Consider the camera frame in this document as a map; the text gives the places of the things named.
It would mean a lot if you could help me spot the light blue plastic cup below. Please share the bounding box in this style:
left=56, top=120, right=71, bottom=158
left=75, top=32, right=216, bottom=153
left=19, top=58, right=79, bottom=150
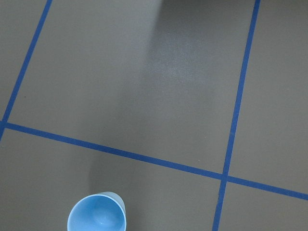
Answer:
left=67, top=192, right=127, bottom=231

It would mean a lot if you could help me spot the crossing blue tape strip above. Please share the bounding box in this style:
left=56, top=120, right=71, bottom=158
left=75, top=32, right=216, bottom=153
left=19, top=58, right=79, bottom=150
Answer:
left=212, top=0, right=260, bottom=231

